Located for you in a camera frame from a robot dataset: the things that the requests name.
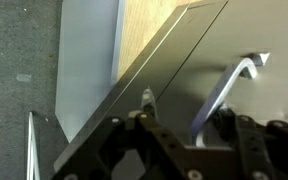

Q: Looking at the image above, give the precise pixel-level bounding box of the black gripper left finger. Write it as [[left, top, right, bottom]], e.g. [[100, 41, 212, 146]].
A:
[[52, 88, 190, 180]]

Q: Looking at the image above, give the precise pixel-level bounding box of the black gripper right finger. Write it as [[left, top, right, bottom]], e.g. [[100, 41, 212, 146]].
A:
[[210, 109, 288, 180]]

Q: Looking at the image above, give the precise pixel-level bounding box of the beige bottom cabinet drawer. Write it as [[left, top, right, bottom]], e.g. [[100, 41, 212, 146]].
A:
[[158, 0, 288, 147]]

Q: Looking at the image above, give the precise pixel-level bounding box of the beige metal filing cabinet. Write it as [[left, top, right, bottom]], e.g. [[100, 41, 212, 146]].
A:
[[52, 0, 230, 173]]

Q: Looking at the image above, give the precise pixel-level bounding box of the white base cabinet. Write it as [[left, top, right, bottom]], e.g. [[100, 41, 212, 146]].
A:
[[55, 0, 126, 141]]

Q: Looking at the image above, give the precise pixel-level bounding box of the white metal frame rail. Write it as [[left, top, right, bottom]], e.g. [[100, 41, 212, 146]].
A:
[[26, 112, 41, 180]]

